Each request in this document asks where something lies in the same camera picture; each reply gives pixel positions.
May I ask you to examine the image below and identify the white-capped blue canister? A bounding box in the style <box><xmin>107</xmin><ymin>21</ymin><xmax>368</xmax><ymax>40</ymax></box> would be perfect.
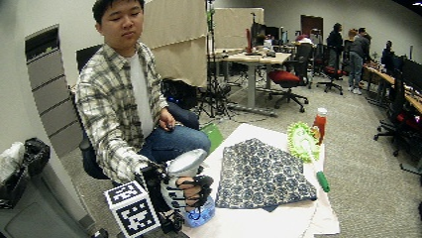
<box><xmin>159</xmin><ymin>148</ymin><xmax>217</xmax><ymax>228</ymax></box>

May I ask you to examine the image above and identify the black backpack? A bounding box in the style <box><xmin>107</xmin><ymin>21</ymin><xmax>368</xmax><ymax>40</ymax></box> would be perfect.
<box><xmin>161</xmin><ymin>78</ymin><xmax>199</xmax><ymax>111</ymax></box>

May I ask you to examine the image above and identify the green folder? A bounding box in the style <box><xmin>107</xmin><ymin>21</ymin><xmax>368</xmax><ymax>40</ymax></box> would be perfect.
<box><xmin>199</xmin><ymin>122</ymin><xmax>225</xmax><ymax>155</ymax></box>

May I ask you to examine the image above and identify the the person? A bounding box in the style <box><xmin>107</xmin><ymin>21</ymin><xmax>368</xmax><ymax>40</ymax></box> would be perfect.
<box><xmin>73</xmin><ymin>0</ymin><xmax>211</xmax><ymax>186</ymax></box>

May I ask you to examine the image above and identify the blue patterned cloth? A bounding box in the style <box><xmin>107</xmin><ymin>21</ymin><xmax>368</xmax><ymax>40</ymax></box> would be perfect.
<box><xmin>214</xmin><ymin>138</ymin><xmax>319</xmax><ymax>213</ymax></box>

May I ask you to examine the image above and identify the white marker cube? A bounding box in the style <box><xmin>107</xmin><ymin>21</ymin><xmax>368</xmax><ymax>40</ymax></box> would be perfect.
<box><xmin>102</xmin><ymin>180</ymin><xmax>162</xmax><ymax>238</ymax></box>

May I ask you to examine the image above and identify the black tripod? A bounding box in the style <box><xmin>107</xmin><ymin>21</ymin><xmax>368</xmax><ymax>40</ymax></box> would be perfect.
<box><xmin>194</xmin><ymin>0</ymin><xmax>237</xmax><ymax>120</ymax></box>

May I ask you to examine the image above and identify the white paper table cover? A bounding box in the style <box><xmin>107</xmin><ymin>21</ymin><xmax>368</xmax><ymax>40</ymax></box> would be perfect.
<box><xmin>182</xmin><ymin>122</ymin><xmax>342</xmax><ymax>238</ymax></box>

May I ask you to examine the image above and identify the large beige partition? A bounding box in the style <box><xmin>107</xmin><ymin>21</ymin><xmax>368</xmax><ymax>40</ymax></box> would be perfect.
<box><xmin>139</xmin><ymin>0</ymin><xmax>210</xmax><ymax>88</ymax></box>

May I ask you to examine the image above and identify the green duster brush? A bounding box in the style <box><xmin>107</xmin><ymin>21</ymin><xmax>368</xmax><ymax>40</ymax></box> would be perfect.
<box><xmin>286</xmin><ymin>121</ymin><xmax>331</xmax><ymax>193</ymax></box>

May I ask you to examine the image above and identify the wooden desk with grey legs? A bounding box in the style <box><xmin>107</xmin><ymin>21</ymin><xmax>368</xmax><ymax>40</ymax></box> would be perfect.
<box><xmin>213</xmin><ymin>49</ymin><xmax>294</xmax><ymax>118</ymax></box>

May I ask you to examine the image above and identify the grey drawer cabinet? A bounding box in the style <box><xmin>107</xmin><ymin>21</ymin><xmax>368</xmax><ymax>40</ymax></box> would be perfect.
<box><xmin>24</xmin><ymin>23</ymin><xmax>83</xmax><ymax>159</ymax></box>

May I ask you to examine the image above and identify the black plastic bag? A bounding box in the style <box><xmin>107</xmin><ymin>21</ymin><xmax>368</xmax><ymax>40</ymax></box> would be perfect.
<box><xmin>0</xmin><ymin>137</ymin><xmax>52</xmax><ymax>210</ymax></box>

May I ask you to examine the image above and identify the small beige partition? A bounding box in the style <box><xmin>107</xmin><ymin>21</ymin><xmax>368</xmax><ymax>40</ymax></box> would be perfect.
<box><xmin>211</xmin><ymin>7</ymin><xmax>265</xmax><ymax>51</ymax></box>

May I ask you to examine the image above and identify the orange bottle with white cap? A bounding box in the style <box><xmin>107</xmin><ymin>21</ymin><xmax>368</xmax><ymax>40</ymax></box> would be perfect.
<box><xmin>311</xmin><ymin>107</ymin><xmax>330</xmax><ymax>146</ymax></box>

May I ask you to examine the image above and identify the black desk monitor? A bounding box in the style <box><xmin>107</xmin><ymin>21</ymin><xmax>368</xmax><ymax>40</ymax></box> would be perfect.
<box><xmin>249</xmin><ymin>22</ymin><xmax>267</xmax><ymax>48</ymax></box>

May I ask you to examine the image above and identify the white plastic bag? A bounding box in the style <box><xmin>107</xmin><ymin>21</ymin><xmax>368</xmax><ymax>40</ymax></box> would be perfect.
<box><xmin>0</xmin><ymin>142</ymin><xmax>26</xmax><ymax>186</ymax></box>

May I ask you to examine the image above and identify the brown door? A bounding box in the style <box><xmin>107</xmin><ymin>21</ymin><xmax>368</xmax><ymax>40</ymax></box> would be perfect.
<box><xmin>299</xmin><ymin>14</ymin><xmax>326</xmax><ymax>38</ymax></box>

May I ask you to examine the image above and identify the black and red office chair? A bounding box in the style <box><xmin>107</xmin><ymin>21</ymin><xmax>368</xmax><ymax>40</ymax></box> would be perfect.
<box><xmin>372</xmin><ymin>68</ymin><xmax>422</xmax><ymax>159</ymax></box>

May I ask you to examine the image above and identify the long wooden desk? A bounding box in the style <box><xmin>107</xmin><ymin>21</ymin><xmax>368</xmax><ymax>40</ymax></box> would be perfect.
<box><xmin>360</xmin><ymin>63</ymin><xmax>422</xmax><ymax>114</ymax></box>

